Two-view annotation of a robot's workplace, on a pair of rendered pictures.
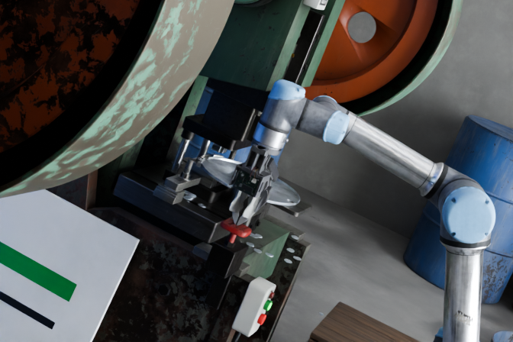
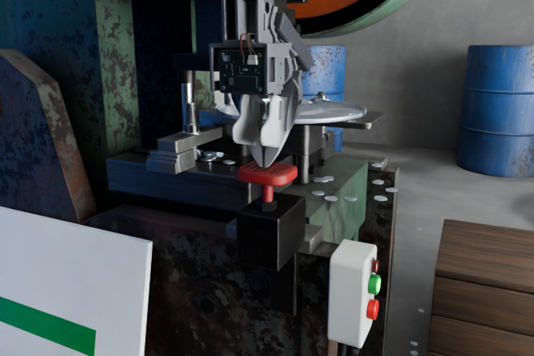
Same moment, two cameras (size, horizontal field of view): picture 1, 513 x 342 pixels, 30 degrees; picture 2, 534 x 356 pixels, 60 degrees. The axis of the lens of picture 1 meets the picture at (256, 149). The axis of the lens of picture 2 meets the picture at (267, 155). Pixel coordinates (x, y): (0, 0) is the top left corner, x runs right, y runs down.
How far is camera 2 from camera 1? 173 cm
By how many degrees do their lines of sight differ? 9
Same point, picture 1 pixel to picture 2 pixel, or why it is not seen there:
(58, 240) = (59, 276)
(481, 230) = not seen: outside the picture
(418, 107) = (427, 59)
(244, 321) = (345, 325)
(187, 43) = not seen: outside the picture
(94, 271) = (110, 305)
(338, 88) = not seen: outside the picture
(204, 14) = not seen: outside the picture
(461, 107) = (458, 46)
